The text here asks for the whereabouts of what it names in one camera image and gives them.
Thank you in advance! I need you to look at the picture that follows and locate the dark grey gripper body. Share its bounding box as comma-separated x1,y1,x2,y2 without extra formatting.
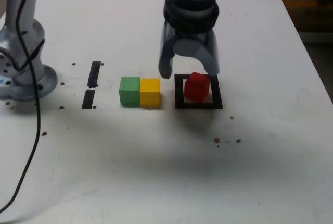
174,31,209,43

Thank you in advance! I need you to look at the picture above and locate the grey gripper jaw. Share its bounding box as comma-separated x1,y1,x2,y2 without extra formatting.
173,30,221,76

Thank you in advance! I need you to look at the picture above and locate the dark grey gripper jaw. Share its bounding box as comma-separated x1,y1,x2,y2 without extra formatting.
158,22,180,80

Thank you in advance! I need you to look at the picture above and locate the red cube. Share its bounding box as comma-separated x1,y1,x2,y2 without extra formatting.
184,71,210,103

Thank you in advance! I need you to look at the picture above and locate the yellow cube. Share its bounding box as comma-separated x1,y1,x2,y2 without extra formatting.
139,78,161,109

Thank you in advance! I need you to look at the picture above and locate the green cube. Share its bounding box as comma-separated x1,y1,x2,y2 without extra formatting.
119,77,141,108

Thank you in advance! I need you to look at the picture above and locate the black tape square outline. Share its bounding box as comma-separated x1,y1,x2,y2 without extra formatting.
174,73,224,110

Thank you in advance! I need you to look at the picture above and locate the black tape strip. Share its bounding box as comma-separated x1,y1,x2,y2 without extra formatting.
81,61,101,110

